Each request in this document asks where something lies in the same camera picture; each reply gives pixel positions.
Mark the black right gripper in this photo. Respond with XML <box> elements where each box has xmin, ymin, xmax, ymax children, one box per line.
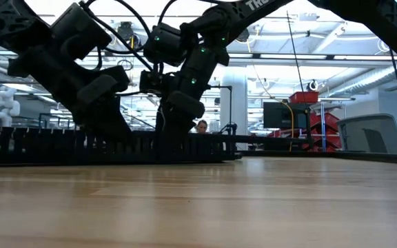
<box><xmin>154</xmin><ymin>45</ymin><xmax>231</xmax><ymax>134</ymax></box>

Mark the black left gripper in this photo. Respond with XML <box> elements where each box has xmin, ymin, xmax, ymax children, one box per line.
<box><xmin>7</xmin><ymin>47</ymin><xmax>133</xmax><ymax>139</ymax></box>

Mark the black slotted cable duct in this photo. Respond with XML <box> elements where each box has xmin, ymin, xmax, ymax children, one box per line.
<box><xmin>0</xmin><ymin>125</ymin><xmax>243</xmax><ymax>165</ymax></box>

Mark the black duct cover strip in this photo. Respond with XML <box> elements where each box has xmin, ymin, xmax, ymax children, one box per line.
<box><xmin>232</xmin><ymin>134</ymin><xmax>313</xmax><ymax>144</ymax></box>

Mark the person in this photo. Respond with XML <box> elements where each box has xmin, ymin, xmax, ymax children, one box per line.
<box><xmin>195</xmin><ymin>119</ymin><xmax>209</xmax><ymax>134</ymax></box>

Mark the white column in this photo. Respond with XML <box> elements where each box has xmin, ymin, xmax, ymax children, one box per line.
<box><xmin>220</xmin><ymin>67</ymin><xmax>249</xmax><ymax>151</ymax></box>

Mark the black monitor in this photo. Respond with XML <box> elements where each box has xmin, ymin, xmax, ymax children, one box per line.
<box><xmin>263</xmin><ymin>101</ymin><xmax>310</xmax><ymax>130</ymax></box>

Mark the red storage bin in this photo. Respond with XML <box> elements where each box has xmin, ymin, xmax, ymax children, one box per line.
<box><xmin>289</xmin><ymin>91</ymin><xmax>320</xmax><ymax>105</ymax></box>

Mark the red shelf rack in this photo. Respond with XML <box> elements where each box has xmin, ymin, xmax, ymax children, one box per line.
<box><xmin>308</xmin><ymin>112</ymin><xmax>340</xmax><ymax>152</ymax></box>

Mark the long ceiling light strip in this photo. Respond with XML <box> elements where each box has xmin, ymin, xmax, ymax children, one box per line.
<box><xmin>0</xmin><ymin>50</ymin><xmax>397</xmax><ymax>61</ymax></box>

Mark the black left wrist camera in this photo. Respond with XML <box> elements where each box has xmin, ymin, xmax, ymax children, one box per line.
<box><xmin>94</xmin><ymin>65</ymin><xmax>130</xmax><ymax>93</ymax></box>

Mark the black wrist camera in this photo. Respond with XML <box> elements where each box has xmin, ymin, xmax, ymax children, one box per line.
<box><xmin>94</xmin><ymin>65</ymin><xmax>130</xmax><ymax>93</ymax></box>
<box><xmin>139</xmin><ymin>68</ymin><xmax>177</xmax><ymax>96</ymax></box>

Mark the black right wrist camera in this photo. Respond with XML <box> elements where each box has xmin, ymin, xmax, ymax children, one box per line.
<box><xmin>139</xmin><ymin>68</ymin><xmax>177</xmax><ymax>96</ymax></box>

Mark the black gantry frame with camera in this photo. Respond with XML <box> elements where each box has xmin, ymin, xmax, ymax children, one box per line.
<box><xmin>207</xmin><ymin>85</ymin><xmax>233</xmax><ymax>135</ymax></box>

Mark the black ceiling cable reel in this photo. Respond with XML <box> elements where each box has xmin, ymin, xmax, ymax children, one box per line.
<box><xmin>236</xmin><ymin>27</ymin><xmax>252</xmax><ymax>45</ymax></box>
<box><xmin>117</xmin><ymin>21</ymin><xmax>143</xmax><ymax>52</ymax></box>

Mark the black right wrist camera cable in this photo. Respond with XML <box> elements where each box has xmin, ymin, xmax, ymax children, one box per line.
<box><xmin>156</xmin><ymin>0</ymin><xmax>220</xmax><ymax>28</ymax></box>

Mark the yellow hanging cord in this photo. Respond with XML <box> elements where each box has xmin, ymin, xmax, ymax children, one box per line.
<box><xmin>274</xmin><ymin>98</ymin><xmax>295</xmax><ymax>152</ymax></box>

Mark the thin black hanging cable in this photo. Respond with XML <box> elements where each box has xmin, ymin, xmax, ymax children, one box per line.
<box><xmin>286</xmin><ymin>10</ymin><xmax>306</xmax><ymax>96</ymax></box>

